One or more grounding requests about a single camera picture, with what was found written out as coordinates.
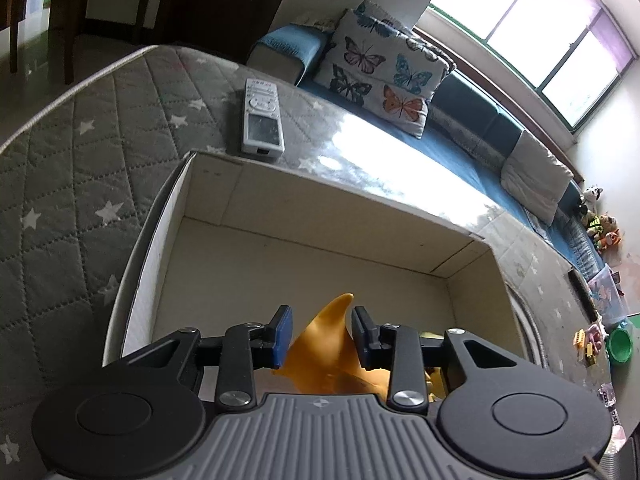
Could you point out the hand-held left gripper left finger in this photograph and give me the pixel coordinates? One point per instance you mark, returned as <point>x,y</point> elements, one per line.
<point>282,336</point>

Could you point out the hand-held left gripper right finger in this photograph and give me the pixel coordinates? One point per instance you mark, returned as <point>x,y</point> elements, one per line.
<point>361,337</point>

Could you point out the yellow rubber toy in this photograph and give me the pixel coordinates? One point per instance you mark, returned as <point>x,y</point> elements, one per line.
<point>325,350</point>

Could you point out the cardboard box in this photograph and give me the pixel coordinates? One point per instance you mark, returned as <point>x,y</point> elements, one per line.
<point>300,220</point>

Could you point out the blue sofa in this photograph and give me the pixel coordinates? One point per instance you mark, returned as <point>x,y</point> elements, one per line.
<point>465,160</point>

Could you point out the white remote control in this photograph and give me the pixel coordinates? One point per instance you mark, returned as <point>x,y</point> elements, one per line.
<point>260,120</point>

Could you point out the white cushion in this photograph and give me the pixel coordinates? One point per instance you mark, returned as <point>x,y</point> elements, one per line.
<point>535,175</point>

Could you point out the clear plastic storage box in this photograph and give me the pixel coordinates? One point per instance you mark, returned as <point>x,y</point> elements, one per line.
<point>607,292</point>

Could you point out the green plastic bowl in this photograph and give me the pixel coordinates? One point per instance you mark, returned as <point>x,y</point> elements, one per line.
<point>619,345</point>

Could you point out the black and white plush toy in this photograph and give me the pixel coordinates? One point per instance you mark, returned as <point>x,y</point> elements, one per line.
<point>591,199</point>

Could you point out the pile of stuffed toys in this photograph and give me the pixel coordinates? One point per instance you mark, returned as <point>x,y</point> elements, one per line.
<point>606,227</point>

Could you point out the butterfly print pillow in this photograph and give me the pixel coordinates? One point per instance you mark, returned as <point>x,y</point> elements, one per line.
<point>375,65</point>

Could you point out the blue armrest towel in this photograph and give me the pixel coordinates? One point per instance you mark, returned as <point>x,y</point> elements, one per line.
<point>285,45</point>

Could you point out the dark wooden door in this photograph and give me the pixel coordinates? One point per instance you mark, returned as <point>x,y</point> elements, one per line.
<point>225,0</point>

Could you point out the window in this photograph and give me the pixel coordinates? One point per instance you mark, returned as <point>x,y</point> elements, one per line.
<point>525,10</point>

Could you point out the dark wooden sideboard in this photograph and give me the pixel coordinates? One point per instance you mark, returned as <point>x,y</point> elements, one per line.
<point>70,35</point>

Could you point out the white panel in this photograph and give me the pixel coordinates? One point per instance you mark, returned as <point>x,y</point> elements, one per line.
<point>115,2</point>

